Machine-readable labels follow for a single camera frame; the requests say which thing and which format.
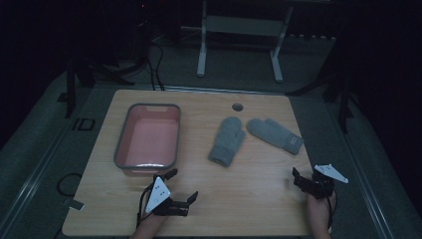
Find white metal stand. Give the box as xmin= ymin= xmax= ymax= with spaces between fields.
xmin=196 ymin=0 xmax=295 ymax=84

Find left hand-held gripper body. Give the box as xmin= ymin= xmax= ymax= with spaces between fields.
xmin=144 ymin=176 xmax=190 ymax=217

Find person's left hand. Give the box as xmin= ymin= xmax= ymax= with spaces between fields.
xmin=140 ymin=212 xmax=167 ymax=231

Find gray tape piece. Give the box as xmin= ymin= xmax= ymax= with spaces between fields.
xmin=62 ymin=197 xmax=86 ymax=212

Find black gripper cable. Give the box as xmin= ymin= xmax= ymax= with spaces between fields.
xmin=135 ymin=180 xmax=158 ymax=229
xmin=326 ymin=190 xmax=338 ymax=231

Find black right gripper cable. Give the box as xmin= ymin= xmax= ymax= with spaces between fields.
xmin=326 ymin=190 xmax=338 ymax=231

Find black cable loop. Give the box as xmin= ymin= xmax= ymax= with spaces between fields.
xmin=56 ymin=171 xmax=84 ymax=197

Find black tripod stand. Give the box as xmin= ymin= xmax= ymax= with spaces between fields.
xmin=64 ymin=46 xmax=135 ymax=120
xmin=288 ymin=36 xmax=355 ymax=134

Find black floor cables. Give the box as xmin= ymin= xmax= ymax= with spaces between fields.
xmin=145 ymin=41 xmax=166 ymax=92

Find pink basin with gray rim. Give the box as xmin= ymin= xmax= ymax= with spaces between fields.
xmin=113 ymin=103 xmax=182 ymax=177

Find gray mitten with cuff label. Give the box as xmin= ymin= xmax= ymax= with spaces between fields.
xmin=246 ymin=118 xmax=305 ymax=156

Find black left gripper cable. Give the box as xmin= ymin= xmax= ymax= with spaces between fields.
xmin=135 ymin=180 xmax=158 ymax=229

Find person's right hand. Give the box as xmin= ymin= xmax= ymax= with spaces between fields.
xmin=306 ymin=192 xmax=336 ymax=218

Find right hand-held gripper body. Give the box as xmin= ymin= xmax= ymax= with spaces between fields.
xmin=302 ymin=163 xmax=349 ymax=200

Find plain gray mitten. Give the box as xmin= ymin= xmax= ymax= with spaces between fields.
xmin=207 ymin=116 xmax=247 ymax=168

